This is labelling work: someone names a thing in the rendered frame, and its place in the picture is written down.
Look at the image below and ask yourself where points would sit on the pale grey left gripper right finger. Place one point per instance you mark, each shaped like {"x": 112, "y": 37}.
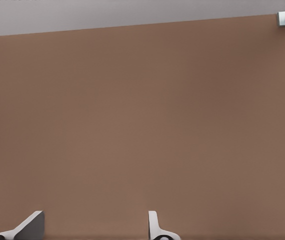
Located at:
{"x": 154, "y": 226}

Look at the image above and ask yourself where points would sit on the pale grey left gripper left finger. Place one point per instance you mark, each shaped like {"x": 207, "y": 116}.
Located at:
{"x": 30, "y": 226}

